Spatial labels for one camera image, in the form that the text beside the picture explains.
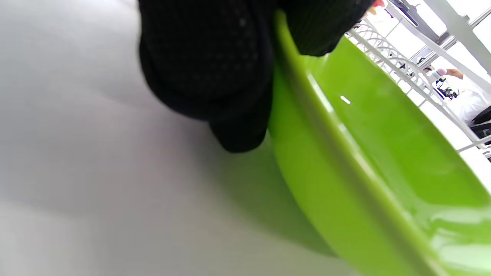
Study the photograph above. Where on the person's left hand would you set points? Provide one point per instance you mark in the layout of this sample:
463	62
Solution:
207	57

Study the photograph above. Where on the green bowl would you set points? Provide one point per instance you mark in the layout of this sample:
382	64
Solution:
383	153

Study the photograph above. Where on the aluminium frame post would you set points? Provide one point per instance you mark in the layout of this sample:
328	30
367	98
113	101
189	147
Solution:
452	23

